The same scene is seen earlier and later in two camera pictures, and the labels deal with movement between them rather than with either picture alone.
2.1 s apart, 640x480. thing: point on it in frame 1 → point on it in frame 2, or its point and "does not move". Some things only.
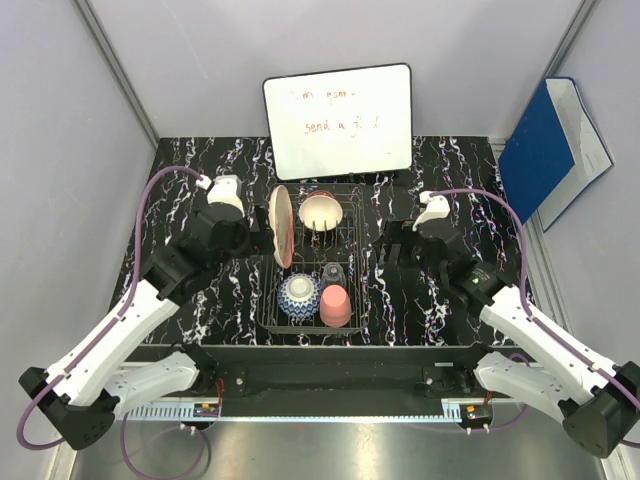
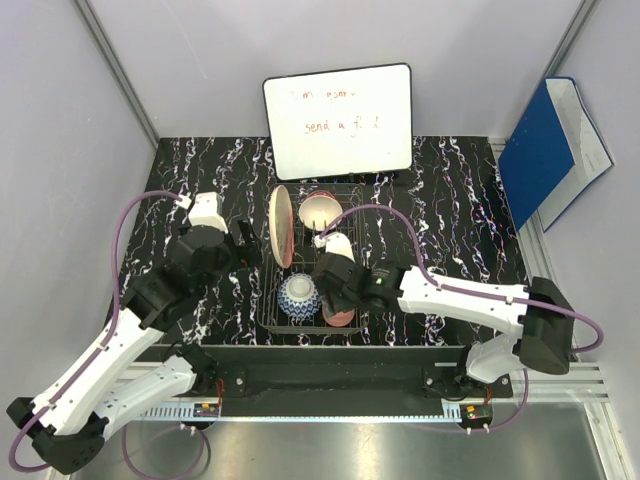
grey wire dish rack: [325, 288] does not move
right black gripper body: [412, 255] → [338, 302]
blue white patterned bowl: [299, 297] does not move
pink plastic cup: [335, 307] does not move
